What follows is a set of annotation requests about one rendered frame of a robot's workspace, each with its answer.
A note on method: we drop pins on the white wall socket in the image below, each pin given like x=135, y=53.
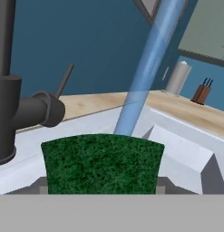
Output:
x=165, y=73

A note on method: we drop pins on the white sink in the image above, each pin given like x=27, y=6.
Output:
x=180, y=145

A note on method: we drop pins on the blue water stream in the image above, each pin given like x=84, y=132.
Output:
x=149, y=66

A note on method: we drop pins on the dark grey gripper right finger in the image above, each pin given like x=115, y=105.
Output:
x=167, y=185

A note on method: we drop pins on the white paper towel roll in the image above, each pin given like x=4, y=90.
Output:
x=178, y=78

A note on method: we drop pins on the brown knife block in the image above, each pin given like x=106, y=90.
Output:
x=202, y=93

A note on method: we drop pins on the grey wall cupboard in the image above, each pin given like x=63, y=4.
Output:
x=207, y=28

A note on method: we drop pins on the dark grey tap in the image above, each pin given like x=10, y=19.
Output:
x=13, y=102

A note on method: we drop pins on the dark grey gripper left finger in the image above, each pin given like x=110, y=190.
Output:
x=37, y=186

